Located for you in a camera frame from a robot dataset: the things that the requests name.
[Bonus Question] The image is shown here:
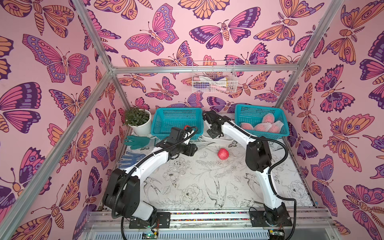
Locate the aluminium front rail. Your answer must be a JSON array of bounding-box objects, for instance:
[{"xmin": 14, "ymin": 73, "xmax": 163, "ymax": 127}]
[{"xmin": 80, "ymin": 208, "xmax": 342, "ymax": 240}]

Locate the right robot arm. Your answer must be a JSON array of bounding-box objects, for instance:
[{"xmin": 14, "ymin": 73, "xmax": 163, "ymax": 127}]
[{"xmin": 202, "ymin": 111, "xmax": 295, "ymax": 226}]

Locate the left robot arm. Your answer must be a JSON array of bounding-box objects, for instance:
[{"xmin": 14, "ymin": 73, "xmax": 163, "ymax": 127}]
[{"xmin": 103, "ymin": 143, "xmax": 198, "ymax": 225}]

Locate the right teal plastic basket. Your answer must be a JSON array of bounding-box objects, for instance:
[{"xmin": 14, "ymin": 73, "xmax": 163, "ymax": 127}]
[{"xmin": 235, "ymin": 104, "xmax": 289, "ymax": 140}]

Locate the blue dotted work glove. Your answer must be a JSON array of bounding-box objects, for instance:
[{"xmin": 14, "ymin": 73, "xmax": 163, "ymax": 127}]
[{"xmin": 117, "ymin": 151, "xmax": 146, "ymax": 170}]

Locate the netted apple in basket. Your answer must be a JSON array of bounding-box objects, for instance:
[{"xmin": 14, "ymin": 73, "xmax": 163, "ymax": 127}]
[
  {"xmin": 240, "ymin": 123, "xmax": 254, "ymax": 131},
  {"xmin": 262, "ymin": 113, "xmax": 275, "ymax": 124},
  {"xmin": 268, "ymin": 121, "xmax": 284, "ymax": 134},
  {"xmin": 254, "ymin": 123, "xmax": 272, "ymax": 132}
]

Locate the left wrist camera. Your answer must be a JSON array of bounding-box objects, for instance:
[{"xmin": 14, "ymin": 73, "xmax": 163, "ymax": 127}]
[{"xmin": 167, "ymin": 127, "xmax": 194, "ymax": 145}]

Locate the teal plastic basket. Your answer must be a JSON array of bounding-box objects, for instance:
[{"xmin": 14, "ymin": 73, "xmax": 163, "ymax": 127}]
[
  {"xmin": 235, "ymin": 104, "xmax": 289, "ymax": 140},
  {"xmin": 151, "ymin": 108, "xmax": 204, "ymax": 140}
]

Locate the white wire wall basket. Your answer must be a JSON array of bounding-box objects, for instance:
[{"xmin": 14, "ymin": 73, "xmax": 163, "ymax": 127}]
[{"xmin": 190, "ymin": 65, "xmax": 238, "ymax": 94}]

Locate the potted green plant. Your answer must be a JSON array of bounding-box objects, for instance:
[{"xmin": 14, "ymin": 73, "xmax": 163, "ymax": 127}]
[{"xmin": 124, "ymin": 108, "xmax": 152, "ymax": 137}]

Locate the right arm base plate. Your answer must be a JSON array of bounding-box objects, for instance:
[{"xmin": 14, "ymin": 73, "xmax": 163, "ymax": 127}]
[{"xmin": 249, "ymin": 211, "xmax": 293, "ymax": 228}]

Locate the white plastic tray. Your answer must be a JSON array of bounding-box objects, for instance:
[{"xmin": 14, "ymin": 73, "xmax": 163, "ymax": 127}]
[{"xmin": 200, "ymin": 122, "xmax": 234, "ymax": 145}]

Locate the left teal plastic basket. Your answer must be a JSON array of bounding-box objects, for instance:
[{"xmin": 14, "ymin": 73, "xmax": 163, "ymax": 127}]
[{"xmin": 151, "ymin": 108, "xmax": 204, "ymax": 140}]

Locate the green garden glove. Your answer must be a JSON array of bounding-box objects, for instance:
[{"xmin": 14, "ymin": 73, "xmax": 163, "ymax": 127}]
[{"xmin": 124, "ymin": 135, "xmax": 150, "ymax": 150}]

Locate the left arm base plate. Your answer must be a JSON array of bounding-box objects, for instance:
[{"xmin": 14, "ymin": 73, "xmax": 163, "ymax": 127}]
[{"xmin": 129, "ymin": 212, "xmax": 171, "ymax": 229}]

